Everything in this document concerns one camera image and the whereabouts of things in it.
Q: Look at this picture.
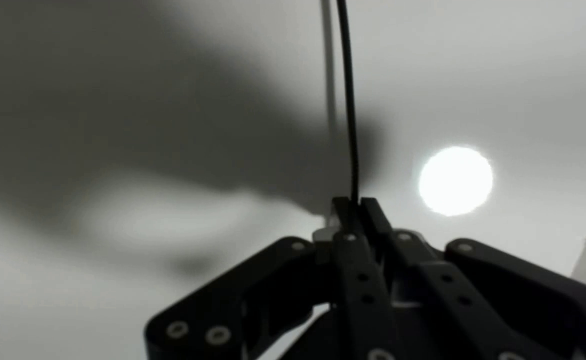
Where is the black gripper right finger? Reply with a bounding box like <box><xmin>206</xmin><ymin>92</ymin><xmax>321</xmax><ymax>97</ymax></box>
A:
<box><xmin>361</xmin><ymin>195</ymin><xmax>586</xmax><ymax>360</ymax></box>

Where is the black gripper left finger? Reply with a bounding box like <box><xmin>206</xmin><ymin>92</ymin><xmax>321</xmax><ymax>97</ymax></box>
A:
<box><xmin>147</xmin><ymin>195</ymin><xmax>401</xmax><ymax>360</ymax></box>

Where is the black charger cable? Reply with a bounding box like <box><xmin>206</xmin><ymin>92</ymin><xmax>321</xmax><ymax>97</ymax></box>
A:
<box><xmin>332</xmin><ymin>0</ymin><xmax>363</xmax><ymax>206</ymax></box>

